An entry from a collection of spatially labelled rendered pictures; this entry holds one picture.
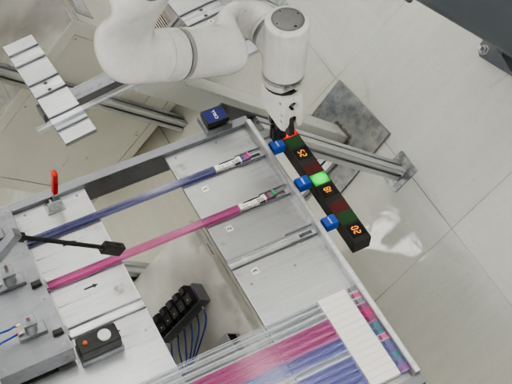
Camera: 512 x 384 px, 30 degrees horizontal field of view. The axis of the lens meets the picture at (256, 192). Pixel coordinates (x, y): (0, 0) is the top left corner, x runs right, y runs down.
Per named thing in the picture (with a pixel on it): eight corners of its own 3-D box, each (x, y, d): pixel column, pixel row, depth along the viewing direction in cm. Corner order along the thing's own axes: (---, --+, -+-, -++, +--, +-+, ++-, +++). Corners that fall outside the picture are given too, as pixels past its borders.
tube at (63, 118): (246, 29, 210) (245, 25, 209) (249, 33, 209) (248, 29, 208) (36, 130, 197) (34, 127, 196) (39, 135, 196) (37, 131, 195)
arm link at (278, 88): (314, 78, 183) (312, 88, 185) (292, 48, 187) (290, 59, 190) (275, 92, 180) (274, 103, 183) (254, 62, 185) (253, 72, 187)
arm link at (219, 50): (131, 36, 169) (254, 30, 190) (180, 91, 161) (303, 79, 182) (148, -8, 164) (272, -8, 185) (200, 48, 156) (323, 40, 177)
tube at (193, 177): (247, 155, 201) (247, 152, 200) (250, 160, 201) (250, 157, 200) (17, 245, 186) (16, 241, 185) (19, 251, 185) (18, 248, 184)
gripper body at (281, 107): (312, 88, 184) (308, 126, 193) (286, 53, 189) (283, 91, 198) (278, 100, 182) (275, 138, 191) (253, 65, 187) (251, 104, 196)
